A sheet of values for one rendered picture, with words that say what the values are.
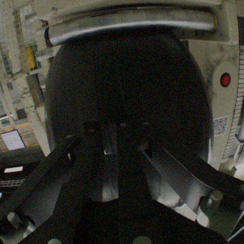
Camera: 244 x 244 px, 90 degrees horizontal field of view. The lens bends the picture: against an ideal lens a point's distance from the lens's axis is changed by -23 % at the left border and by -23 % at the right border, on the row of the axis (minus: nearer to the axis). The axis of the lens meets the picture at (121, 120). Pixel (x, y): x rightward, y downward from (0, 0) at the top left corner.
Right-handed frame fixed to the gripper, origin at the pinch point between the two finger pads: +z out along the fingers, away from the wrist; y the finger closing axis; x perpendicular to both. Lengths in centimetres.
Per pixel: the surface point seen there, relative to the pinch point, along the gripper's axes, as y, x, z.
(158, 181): 5.3, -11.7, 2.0
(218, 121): 32.1, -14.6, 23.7
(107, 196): -3.0, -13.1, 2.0
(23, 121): -389, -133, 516
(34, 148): -682, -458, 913
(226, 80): 33.2, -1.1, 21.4
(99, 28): 0.1, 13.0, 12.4
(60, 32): -6.9, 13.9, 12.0
